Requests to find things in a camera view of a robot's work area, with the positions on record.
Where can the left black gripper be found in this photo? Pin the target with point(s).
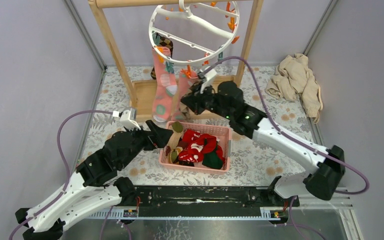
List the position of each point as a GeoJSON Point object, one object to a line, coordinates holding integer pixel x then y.
{"type": "Point", "coordinates": [158, 137]}

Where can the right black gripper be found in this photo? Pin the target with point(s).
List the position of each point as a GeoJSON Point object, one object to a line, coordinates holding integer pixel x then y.
{"type": "Point", "coordinates": [192, 100]}

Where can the red white patterned sock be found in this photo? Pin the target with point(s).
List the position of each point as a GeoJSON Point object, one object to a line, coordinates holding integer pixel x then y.
{"type": "Point", "coordinates": [191, 155]}

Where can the black red yellow argyle sock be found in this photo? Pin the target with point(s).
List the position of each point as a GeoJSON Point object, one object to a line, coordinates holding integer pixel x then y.
{"type": "Point", "coordinates": [183, 163]}

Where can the red sock white fluffy cuff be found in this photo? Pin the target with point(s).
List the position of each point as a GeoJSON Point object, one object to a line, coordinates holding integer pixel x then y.
{"type": "Point", "coordinates": [204, 142]}

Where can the dark green sock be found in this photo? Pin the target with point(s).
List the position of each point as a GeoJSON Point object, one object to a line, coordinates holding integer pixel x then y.
{"type": "Point", "coordinates": [214, 159]}

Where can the plain red sock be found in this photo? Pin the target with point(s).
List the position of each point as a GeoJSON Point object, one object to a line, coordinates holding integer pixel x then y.
{"type": "Point", "coordinates": [220, 154]}

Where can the brown beige argyle sock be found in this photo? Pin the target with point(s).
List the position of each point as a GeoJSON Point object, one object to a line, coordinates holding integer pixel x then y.
{"type": "Point", "coordinates": [162, 41]}

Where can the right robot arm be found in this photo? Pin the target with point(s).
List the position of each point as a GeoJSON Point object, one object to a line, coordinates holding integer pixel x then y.
{"type": "Point", "coordinates": [322, 175]}

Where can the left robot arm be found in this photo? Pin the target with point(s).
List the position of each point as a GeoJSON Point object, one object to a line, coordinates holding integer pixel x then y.
{"type": "Point", "coordinates": [94, 185]}

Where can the white round clip hanger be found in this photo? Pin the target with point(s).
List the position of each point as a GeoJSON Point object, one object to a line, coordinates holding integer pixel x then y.
{"type": "Point", "coordinates": [203, 30]}

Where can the pink sock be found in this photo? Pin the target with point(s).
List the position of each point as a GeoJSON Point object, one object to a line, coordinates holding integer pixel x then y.
{"type": "Point", "coordinates": [166, 85]}
{"type": "Point", "coordinates": [181, 111]}

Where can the pink sock rear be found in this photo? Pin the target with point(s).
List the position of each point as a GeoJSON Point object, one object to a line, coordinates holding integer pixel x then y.
{"type": "Point", "coordinates": [166, 85]}

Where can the pink plastic basket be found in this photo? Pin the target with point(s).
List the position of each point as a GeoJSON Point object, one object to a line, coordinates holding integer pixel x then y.
{"type": "Point", "coordinates": [224, 137]}

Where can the floral table mat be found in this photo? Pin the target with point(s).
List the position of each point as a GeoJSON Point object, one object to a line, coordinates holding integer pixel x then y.
{"type": "Point", "coordinates": [251, 163]}

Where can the beige crumpled cloth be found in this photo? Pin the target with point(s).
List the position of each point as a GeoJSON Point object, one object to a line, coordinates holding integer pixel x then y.
{"type": "Point", "coordinates": [293, 79]}

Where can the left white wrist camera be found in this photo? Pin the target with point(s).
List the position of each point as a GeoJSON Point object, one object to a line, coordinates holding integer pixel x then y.
{"type": "Point", "coordinates": [127, 117]}

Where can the wooden hanger rack frame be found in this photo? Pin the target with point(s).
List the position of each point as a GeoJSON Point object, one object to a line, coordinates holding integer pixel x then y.
{"type": "Point", "coordinates": [140, 92]}

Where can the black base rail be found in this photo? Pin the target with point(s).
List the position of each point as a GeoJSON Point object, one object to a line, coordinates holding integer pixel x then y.
{"type": "Point", "coordinates": [206, 201]}

